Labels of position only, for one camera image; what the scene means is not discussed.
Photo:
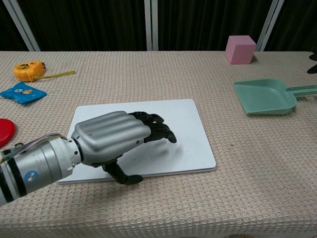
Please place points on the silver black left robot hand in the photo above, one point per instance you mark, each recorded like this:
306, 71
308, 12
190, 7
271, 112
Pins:
111, 135

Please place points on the black curtain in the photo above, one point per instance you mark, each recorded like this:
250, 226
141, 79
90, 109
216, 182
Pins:
91, 24

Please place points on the blue snack packet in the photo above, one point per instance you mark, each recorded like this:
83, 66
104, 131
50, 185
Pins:
22, 93

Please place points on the yellow tape measure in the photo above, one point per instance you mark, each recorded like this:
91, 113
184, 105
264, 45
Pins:
29, 70

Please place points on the green plastic dustpan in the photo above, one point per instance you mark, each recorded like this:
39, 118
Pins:
265, 96

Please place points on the pink foam cube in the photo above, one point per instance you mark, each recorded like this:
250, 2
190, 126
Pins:
239, 49

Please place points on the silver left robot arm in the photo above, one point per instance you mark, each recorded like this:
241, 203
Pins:
32, 163

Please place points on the red plastic disc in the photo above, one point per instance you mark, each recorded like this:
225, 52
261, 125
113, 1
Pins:
5, 131

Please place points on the white frame post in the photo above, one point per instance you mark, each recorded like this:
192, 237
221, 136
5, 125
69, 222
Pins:
21, 24
270, 24
151, 24

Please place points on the silver laptop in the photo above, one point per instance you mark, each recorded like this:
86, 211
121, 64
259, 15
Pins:
178, 138

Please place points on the beige waffle tablecloth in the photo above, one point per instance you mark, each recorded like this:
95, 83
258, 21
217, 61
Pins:
198, 186

